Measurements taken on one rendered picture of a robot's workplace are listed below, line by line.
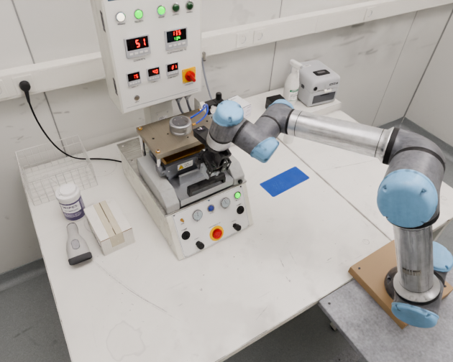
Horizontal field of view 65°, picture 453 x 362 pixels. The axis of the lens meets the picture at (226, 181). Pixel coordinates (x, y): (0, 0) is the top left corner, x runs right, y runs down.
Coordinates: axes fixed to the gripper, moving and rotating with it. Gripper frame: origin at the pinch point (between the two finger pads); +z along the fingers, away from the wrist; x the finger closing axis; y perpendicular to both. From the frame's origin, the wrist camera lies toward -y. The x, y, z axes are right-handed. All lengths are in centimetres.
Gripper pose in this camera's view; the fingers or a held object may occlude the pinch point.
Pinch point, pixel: (203, 169)
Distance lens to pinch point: 124.4
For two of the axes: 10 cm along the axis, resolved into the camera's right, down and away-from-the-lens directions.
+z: -2.3, 4.7, 8.5
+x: 8.4, -3.5, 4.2
